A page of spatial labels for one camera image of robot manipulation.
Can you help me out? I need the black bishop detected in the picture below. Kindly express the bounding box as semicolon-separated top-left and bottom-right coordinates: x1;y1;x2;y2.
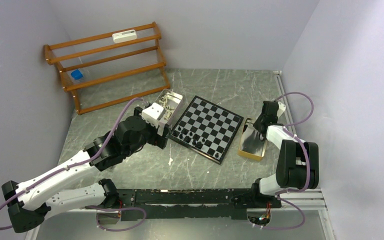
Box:
184;136;191;143

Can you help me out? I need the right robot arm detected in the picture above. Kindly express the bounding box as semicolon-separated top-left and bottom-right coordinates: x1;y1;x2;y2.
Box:
249;101;319;207

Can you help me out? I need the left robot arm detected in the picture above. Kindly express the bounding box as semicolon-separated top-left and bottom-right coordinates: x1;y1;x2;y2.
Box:
2;115;171;233

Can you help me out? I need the pink tin of white pieces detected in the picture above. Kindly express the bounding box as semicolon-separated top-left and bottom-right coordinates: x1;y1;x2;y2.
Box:
156;89;184;125

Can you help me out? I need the black chess king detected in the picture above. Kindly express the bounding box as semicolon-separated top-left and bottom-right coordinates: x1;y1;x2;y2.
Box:
195;141;203;149

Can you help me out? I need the gold tin of black pieces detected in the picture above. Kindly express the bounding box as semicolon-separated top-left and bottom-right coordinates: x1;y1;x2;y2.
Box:
237;118;267;162

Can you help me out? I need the chessboard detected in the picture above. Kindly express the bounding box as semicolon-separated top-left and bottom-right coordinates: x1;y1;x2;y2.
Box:
169;95;244;165

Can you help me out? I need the wooden shelf rack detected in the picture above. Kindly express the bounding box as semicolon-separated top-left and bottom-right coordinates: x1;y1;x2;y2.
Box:
43;22;171;115

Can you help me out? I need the blue cap container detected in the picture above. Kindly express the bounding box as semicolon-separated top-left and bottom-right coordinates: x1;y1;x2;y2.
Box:
70;69;84;81

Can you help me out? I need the white box on rack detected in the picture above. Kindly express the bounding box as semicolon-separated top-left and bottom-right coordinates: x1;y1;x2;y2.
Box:
112;29;138;44

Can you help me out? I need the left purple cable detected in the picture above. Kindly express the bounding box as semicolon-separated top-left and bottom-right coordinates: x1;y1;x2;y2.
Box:
0;97;148;233

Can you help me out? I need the purple cable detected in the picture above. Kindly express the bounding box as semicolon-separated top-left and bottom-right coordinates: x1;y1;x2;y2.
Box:
0;97;148;233
261;91;315;231

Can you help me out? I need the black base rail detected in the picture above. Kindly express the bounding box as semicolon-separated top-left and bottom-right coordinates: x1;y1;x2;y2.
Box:
98;187;282;221

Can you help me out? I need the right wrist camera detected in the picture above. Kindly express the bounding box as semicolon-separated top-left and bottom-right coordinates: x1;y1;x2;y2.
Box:
276;101;286;118

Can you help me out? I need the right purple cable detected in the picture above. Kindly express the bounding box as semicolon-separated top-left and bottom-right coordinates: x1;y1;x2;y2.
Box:
261;91;315;231

